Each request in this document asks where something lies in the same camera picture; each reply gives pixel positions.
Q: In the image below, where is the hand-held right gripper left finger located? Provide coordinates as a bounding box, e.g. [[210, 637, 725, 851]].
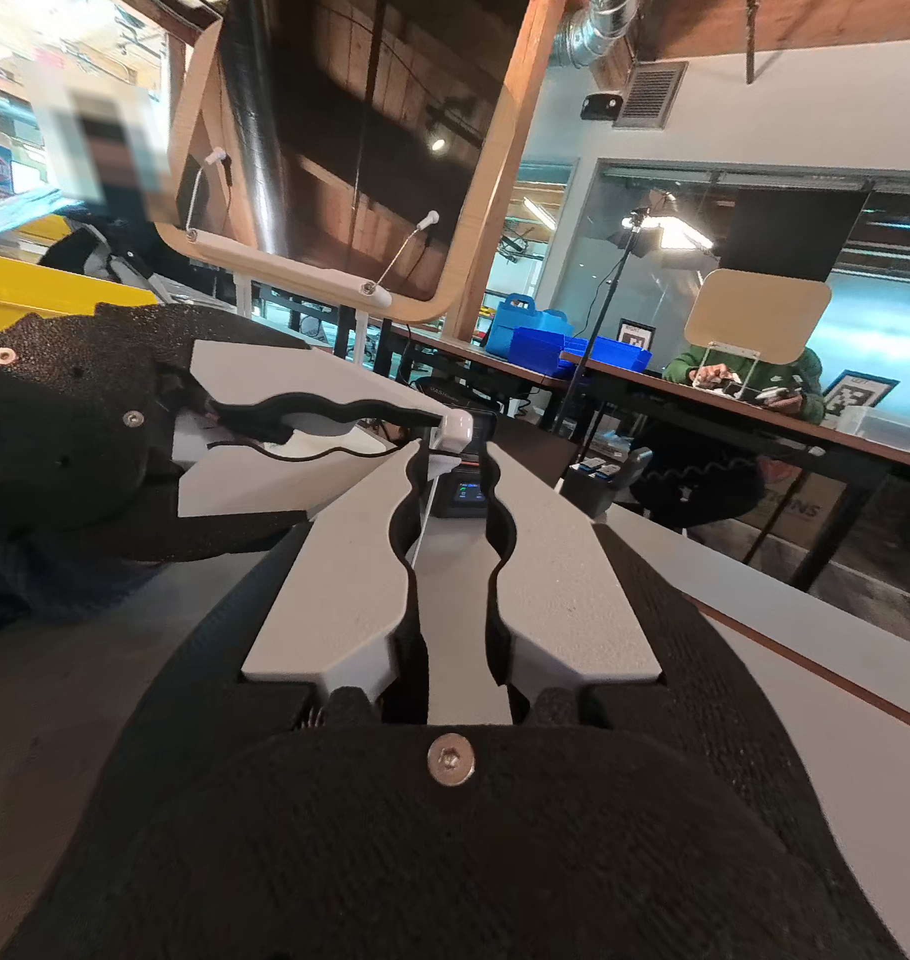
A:
[[241, 441, 431, 725]]

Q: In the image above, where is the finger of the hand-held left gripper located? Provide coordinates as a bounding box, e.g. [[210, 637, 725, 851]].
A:
[[172, 412, 401, 520], [188, 339, 464, 445]]

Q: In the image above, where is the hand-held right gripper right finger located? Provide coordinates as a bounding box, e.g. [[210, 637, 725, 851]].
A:
[[485, 442, 664, 725]]

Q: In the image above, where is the yellow plastic bin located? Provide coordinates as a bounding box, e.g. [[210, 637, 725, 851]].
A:
[[0, 251, 161, 333]]

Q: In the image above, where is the white cable with plug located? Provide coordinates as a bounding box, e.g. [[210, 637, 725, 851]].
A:
[[408, 408, 476, 573]]

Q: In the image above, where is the person's left forearm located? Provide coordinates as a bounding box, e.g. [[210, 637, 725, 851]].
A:
[[0, 547, 152, 642]]

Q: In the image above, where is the white mirror stand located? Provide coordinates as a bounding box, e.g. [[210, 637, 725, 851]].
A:
[[181, 146, 441, 369]]

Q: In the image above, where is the black battery charger case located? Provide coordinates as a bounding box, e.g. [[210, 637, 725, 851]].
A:
[[560, 447, 655, 524], [431, 411, 503, 521]]

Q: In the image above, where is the black wavy-back chair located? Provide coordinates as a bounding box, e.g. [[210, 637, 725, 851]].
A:
[[629, 423, 769, 531]]

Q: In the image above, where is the light blue tote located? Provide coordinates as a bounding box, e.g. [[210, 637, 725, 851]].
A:
[[487, 294, 574, 359]]

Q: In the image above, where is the dark blue storage bin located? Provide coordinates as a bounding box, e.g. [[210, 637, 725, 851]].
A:
[[562, 336, 653, 375], [509, 326, 593, 378]]

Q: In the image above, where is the cardboard box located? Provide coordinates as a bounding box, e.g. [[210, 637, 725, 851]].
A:
[[755, 465, 848, 543]]

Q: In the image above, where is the long wooden-edged desk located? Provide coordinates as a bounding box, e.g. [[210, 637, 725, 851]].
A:
[[391, 322, 910, 595]]

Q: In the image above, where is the studio light on stand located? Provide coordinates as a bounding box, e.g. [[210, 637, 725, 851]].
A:
[[551, 202, 716, 438]]

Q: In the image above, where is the clear plastic box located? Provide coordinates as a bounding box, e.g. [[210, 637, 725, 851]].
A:
[[833, 405, 910, 459]]

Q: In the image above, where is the black square panel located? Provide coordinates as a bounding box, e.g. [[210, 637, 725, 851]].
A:
[[721, 187, 874, 284]]

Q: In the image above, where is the plain wooden post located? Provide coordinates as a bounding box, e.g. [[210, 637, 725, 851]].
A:
[[443, 0, 570, 340]]

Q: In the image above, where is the wall vent grille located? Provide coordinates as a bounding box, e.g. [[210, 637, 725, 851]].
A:
[[612, 61, 689, 132]]

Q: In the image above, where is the silver elbow air duct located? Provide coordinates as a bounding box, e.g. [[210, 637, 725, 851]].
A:
[[558, 0, 644, 70]]

